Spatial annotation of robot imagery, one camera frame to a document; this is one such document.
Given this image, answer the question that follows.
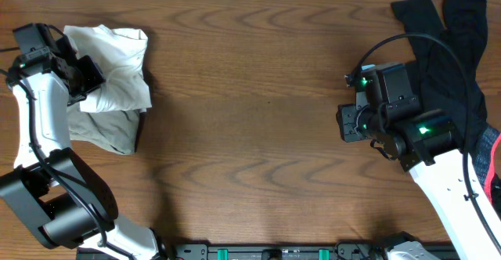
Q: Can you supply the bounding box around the black garment with red stripe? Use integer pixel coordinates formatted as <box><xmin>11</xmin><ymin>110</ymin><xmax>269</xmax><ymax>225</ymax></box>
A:
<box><xmin>391</xmin><ymin>0</ymin><xmax>500</xmax><ymax>211</ymax></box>

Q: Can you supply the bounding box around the white t-shirt with logo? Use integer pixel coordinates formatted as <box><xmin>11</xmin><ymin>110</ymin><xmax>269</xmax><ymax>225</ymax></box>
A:
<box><xmin>63</xmin><ymin>24</ymin><xmax>152</xmax><ymax>113</ymax></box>

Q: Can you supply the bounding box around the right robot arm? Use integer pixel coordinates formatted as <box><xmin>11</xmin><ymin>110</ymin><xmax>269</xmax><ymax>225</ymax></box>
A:
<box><xmin>337</xmin><ymin>63</ymin><xmax>500</xmax><ymax>259</ymax></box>

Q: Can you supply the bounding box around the folded olive green garment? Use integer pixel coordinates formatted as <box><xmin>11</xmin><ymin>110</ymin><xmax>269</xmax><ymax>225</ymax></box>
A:
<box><xmin>67</xmin><ymin>106</ymin><xmax>142</xmax><ymax>155</ymax></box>

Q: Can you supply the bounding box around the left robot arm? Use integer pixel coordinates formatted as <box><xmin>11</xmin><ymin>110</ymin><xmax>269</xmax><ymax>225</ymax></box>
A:
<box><xmin>1</xmin><ymin>23</ymin><xmax>175</xmax><ymax>259</ymax></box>

